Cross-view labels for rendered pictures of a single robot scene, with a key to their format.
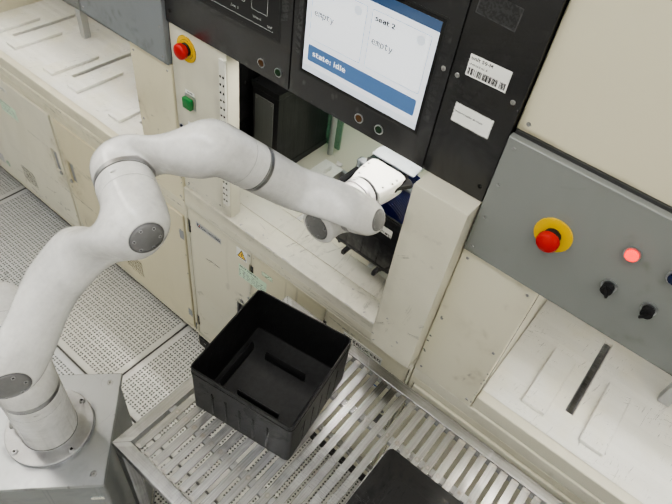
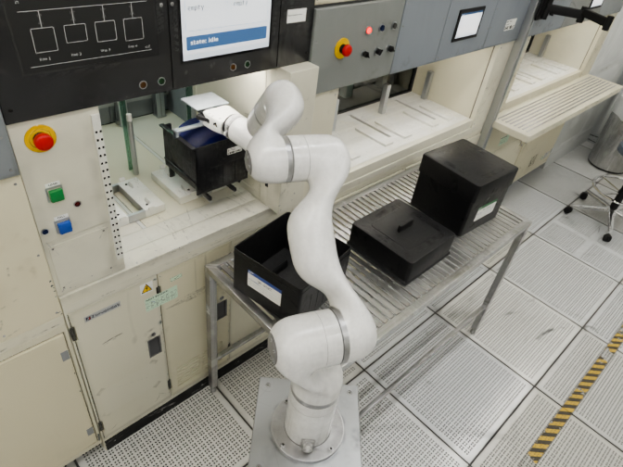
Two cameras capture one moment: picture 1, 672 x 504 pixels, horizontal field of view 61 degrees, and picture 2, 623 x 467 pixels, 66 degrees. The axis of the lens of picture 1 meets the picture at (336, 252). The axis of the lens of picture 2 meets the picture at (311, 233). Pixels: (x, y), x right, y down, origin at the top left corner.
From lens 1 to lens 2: 1.35 m
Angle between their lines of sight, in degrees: 57
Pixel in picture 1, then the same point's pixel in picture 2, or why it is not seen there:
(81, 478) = (352, 400)
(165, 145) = (294, 106)
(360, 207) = not seen: hidden behind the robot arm
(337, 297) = (236, 221)
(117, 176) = (305, 141)
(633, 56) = not seen: outside the picture
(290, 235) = (162, 234)
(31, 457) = (336, 435)
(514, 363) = not seen: hidden behind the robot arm
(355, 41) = (222, 11)
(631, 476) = (370, 152)
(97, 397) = (282, 393)
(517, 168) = (323, 25)
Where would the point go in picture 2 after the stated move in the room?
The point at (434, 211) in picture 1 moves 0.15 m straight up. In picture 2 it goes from (303, 81) to (309, 30)
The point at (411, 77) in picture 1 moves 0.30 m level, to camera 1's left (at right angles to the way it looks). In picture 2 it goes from (261, 12) to (217, 43)
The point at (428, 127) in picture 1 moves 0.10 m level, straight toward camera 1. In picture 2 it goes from (275, 38) to (307, 45)
